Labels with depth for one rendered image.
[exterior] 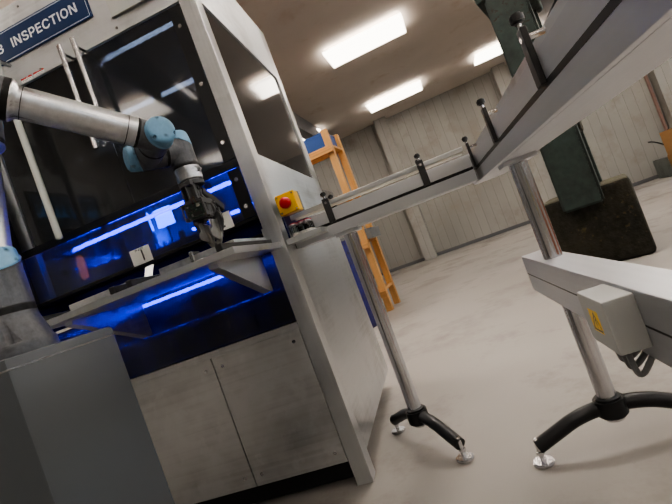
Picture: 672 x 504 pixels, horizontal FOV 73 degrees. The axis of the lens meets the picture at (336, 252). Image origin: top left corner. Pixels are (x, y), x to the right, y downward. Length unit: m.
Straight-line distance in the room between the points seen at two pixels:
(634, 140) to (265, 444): 11.38
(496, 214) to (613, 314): 10.89
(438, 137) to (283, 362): 10.48
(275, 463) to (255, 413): 0.19
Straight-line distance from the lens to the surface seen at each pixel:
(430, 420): 1.73
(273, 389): 1.70
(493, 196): 11.70
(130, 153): 1.38
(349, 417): 1.66
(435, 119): 11.91
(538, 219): 1.37
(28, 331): 1.08
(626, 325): 0.84
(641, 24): 0.52
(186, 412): 1.87
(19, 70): 2.23
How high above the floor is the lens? 0.75
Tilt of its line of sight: 1 degrees up
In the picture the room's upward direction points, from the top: 20 degrees counter-clockwise
